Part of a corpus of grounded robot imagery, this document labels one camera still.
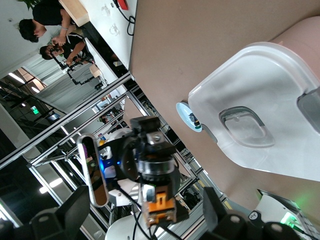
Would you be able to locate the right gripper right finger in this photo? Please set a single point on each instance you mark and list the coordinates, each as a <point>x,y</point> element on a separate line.
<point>217,222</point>

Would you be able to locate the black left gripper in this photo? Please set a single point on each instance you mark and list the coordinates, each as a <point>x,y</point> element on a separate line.
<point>127,162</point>

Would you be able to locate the person in striped black shirt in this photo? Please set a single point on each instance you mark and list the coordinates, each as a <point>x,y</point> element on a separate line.
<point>75,42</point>

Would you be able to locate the white lunch box grey latches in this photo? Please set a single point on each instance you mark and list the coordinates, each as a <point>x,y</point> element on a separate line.
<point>262,82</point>

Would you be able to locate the light wooden box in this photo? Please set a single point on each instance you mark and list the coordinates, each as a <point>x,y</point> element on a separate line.
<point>75,11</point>

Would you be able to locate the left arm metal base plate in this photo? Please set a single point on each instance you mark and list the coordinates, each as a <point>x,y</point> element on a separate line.
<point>280,197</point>

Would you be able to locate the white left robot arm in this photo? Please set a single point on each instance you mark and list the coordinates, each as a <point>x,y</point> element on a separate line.
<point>120,230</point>

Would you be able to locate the person in plain black shirt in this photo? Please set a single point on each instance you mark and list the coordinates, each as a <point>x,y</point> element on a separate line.
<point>47,12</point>

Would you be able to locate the green plant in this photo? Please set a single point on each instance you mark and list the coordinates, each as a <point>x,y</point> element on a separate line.
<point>30,3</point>

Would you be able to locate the small cardboard box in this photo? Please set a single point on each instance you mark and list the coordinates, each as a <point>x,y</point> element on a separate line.
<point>95,71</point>

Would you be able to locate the red flat object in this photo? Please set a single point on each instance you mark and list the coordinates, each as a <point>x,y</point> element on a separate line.
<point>123,4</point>

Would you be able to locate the green exit sign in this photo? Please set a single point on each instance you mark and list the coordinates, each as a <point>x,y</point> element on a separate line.
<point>35,110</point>

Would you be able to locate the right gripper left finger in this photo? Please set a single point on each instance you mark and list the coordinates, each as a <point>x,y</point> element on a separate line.
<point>70,217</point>

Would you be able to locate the black handheld gripper rig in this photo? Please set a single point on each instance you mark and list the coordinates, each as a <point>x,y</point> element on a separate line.
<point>75,80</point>

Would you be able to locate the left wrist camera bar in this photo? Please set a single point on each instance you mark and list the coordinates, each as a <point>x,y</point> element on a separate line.
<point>92,175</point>

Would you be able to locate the light blue round plate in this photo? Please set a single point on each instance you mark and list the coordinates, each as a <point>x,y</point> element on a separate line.
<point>182,112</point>

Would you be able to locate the aluminium extrusion cell frame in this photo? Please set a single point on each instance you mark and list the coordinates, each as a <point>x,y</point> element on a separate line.
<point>75,110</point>

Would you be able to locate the white side table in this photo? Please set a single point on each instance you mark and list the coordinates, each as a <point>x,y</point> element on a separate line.
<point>105,30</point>

